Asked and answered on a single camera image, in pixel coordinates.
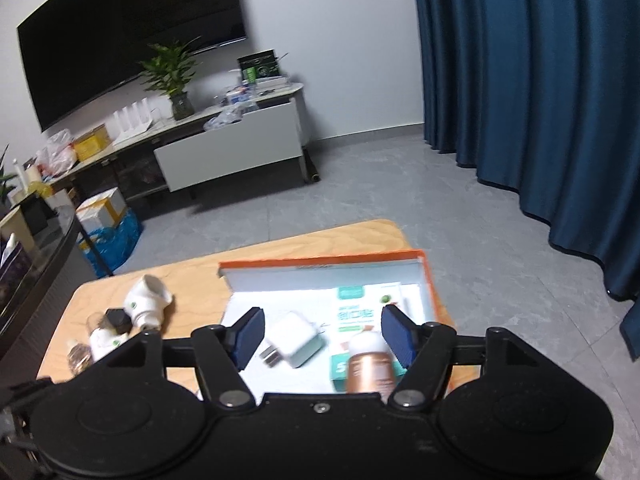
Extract blue bag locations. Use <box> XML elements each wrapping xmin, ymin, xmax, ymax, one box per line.
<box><xmin>80</xmin><ymin>210</ymin><xmax>143</xmax><ymax>278</ymax></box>

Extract white router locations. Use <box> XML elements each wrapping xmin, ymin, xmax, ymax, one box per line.
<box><xmin>110</xmin><ymin>100</ymin><xmax>161</xmax><ymax>146</ymax></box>

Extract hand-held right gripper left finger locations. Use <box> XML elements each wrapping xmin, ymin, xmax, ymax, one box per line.
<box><xmin>107</xmin><ymin>307</ymin><xmax>266</xmax><ymax>408</ymax></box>

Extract white and yellow carton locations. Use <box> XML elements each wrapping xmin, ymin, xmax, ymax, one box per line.
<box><xmin>75</xmin><ymin>186</ymin><xmax>128</xmax><ymax>233</ymax></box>

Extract orange rimmed white tray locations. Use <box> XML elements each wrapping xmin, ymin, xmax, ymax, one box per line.
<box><xmin>217</xmin><ymin>249</ymin><xmax>456</xmax><ymax>396</ymax></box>

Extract leafy green plant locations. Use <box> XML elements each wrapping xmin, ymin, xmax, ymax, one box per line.
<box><xmin>0</xmin><ymin>145</ymin><xmax>21</xmax><ymax>211</ymax></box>

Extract dark glass table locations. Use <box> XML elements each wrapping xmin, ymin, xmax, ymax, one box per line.
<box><xmin>0</xmin><ymin>215</ymin><xmax>96</xmax><ymax>361</ymax></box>

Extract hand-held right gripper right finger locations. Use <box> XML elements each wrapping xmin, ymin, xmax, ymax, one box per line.
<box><xmin>382</xmin><ymin>305</ymin><xmax>542</xmax><ymax>408</ymax></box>

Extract white charger plug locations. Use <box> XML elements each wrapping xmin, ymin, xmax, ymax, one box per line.
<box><xmin>260</xmin><ymin>311</ymin><xmax>323</xmax><ymax>370</ymax></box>

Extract grey television cabinet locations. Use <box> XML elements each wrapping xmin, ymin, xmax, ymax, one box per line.
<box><xmin>45</xmin><ymin>82</ymin><xmax>321</xmax><ymax>206</ymax></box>

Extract yellow box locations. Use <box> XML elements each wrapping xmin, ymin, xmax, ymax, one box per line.
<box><xmin>72</xmin><ymin>125</ymin><xmax>111</xmax><ymax>161</ymax></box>

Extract potted green plant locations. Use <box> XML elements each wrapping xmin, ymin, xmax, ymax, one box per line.
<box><xmin>137</xmin><ymin>37</ymin><xmax>203</xmax><ymax>121</ymax></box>

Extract copper bottle with white cap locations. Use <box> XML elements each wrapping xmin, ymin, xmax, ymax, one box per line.
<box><xmin>345</xmin><ymin>331</ymin><xmax>401</xmax><ymax>396</ymax></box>

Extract white tube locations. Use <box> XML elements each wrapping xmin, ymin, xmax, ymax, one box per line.
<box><xmin>90</xmin><ymin>327</ymin><xmax>132</xmax><ymax>362</ymax></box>
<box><xmin>125</xmin><ymin>274</ymin><xmax>176</xmax><ymax>329</ymax></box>

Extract white plastic bag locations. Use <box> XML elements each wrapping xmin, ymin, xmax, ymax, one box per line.
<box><xmin>35</xmin><ymin>129</ymin><xmax>78</xmax><ymax>176</ymax></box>

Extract black and green box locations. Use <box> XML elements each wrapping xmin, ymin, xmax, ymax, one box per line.
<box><xmin>236</xmin><ymin>49</ymin><xmax>283</xmax><ymax>86</ymax></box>

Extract blue curtain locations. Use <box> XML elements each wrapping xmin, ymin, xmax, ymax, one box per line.
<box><xmin>410</xmin><ymin>0</ymin><xmax>640</xmax><ymax>361</ymax></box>

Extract black television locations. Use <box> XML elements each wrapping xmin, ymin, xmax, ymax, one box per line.
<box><xmin>16</xmin><ymin>0</ymin><xmax>248</xmax><ymax>133</ymax></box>

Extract wooden table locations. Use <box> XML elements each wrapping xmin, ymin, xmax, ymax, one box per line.
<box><xmin>37</xmin><ymin>219</ymin><xmax>456</xmax><ymax>401</ymax></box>

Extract purple box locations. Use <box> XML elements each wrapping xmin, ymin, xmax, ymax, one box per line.
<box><xmin>0</xmin><ymin>240</ymin><xmax>37</xmax><ymax>307</ymax></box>

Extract small black box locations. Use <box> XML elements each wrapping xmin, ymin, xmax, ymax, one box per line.
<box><xmin>105</xmin><ymin>307</ymin><xmax>133</xmax><ymax>334</ymax></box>

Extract teal and white carton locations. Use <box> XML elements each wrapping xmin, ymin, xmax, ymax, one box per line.
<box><xmin>330</xmin><ymin>282</ymin><xmax>407</xmax><ymax>393</ymax></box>

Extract clear plastic bag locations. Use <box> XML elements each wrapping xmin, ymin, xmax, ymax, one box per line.
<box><xmin>202</xmin><ymin>105</ymin><xmax>246</xmax><ymax>132</ymax></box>

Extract small glass jar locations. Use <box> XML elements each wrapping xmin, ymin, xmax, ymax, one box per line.
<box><xmin>67</xmin><ymin>340</ymin><xmax>94</xmax><ymax>376</ymax></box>

